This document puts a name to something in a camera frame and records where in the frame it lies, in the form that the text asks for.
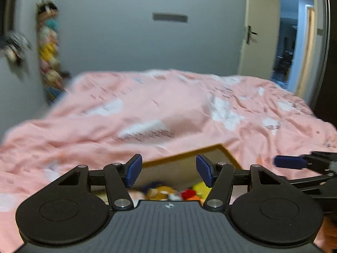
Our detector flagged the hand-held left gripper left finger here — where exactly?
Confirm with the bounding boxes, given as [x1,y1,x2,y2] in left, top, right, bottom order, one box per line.
[56,153,143,212]

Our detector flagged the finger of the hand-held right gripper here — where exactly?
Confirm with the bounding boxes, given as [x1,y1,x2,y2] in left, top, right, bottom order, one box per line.
[274,151,337,176]
[286,172,337,198]

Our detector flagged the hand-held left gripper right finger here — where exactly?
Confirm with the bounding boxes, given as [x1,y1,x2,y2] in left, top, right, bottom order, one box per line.
[196,153,283,212]

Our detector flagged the yellow plush toy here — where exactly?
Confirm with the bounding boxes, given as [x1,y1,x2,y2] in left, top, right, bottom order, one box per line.
[192,181,211,198]

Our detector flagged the orange cardboard box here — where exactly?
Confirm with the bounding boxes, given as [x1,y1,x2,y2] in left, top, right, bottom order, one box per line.
[141,143,244,189]

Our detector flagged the brown plush toy blue hat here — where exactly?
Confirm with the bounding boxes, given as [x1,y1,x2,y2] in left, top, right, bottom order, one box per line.
[145,182,177,200]

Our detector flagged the pink printed blanket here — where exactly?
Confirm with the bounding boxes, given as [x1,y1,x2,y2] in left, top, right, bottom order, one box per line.
[0,70,337,253]

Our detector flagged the dark chair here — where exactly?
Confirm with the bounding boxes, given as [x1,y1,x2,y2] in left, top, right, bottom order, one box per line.
[274,50,293,77]

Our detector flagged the dark wardrobe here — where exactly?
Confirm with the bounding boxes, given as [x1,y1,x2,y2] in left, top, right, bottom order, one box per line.
[313,0,337,127]

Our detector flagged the white door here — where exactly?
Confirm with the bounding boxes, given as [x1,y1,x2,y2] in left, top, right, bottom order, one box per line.
[237,0,281,77]

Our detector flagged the hanging column of plush toys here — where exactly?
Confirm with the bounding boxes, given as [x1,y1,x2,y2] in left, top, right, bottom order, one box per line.
[35,0,66,104]

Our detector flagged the grey bundled clothes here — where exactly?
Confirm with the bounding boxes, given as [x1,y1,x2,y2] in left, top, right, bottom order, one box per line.
[0,32,33,65]

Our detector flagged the dark window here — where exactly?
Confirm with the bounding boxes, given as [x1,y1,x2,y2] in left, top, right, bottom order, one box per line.
[0,0,19,37]

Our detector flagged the white door frame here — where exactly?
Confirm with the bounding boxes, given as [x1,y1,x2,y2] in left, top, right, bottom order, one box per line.
[293,0,331,106]

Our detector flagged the black door handle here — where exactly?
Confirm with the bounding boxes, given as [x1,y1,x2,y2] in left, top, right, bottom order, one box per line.
[243,25,258,45]

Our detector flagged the grey wall plate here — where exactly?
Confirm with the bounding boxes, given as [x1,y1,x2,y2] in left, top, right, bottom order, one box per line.
[153,13,188,23]

